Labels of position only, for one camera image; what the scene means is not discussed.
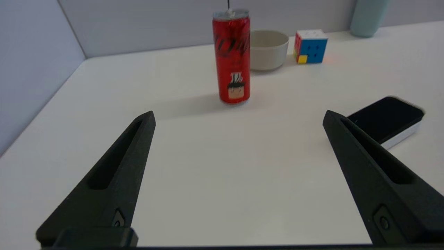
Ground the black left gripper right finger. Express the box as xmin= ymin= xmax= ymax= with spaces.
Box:
xmin=323 ymin=110 xmax=444 ymax=244

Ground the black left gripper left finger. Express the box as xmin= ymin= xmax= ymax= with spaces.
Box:
xmin=36 ymin=110 xmax=156 ymax=248

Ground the multicoloured rubiks cube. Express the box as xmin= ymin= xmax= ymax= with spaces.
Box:
xmin=294 ymin=29 xmax=328 ymax=65

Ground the black and white board eraser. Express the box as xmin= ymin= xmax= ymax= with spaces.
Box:
xmin=347 ymin=96 xmax=425 ymax=150

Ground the teal plastic cup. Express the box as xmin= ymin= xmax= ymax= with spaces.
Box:
xmin=350 ymin=0 xmax=391 ymax=38

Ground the red cola can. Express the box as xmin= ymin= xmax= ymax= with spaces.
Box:
xmin=212 ymin=9 xmax=251 ymax=105

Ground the white round bowl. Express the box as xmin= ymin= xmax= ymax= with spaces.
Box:
xmin=250 ymin=30 xmax=289 ymax=72

